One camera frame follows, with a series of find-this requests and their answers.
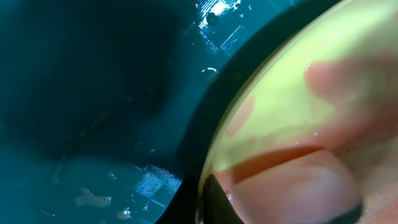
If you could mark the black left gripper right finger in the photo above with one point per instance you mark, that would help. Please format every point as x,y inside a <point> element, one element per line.
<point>216,207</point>

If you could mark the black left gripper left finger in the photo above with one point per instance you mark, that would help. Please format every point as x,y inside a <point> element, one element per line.
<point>182,208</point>

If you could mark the pink green scrub sponge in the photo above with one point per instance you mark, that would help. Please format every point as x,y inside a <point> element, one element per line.
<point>318,188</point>

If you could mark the teal plastic tray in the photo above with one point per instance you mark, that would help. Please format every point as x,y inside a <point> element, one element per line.
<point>107,105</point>

